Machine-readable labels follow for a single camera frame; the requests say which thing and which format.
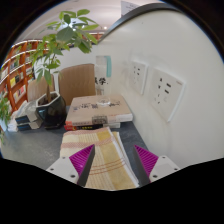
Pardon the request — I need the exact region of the red and black book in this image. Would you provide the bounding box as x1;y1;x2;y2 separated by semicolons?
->
64;121;121;132

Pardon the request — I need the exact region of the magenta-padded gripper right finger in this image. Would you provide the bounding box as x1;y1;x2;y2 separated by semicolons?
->
134;144;181;187

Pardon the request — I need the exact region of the white book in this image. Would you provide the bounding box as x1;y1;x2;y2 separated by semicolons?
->
13;100;30;118
6;118;18;133

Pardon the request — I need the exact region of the orange wooden bookshelf unit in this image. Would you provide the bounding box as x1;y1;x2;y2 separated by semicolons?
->
0;39;48;114

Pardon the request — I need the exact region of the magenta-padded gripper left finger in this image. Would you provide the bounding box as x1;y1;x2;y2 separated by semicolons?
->
45;144;96;187

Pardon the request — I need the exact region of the tall green tree in black pot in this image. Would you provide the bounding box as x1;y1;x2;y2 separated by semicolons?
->
31;8;100;130

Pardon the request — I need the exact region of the thick dark book with grey cover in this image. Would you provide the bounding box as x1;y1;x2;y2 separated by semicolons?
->
14;101;43;125

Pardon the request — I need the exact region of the small white sign card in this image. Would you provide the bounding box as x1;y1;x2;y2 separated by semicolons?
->
120;0;141;16

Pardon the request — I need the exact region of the leafy plant in white pot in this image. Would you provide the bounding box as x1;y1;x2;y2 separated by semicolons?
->
0;96;12;144

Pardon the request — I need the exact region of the white wall socket panel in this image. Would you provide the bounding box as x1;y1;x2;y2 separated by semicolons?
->
148;67;185;123
129;59;149;96

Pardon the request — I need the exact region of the cream and yellow striped towel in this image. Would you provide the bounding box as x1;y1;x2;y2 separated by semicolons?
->
59;126;140;192

